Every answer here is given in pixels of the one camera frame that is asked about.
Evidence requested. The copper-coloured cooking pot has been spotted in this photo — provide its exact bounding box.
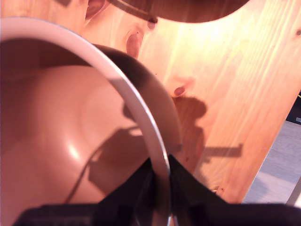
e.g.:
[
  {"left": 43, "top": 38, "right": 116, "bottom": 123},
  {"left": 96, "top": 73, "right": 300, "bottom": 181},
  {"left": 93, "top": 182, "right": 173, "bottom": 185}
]
[{"left": 0, "top": 17, "right": 183, "bottom": 226}]

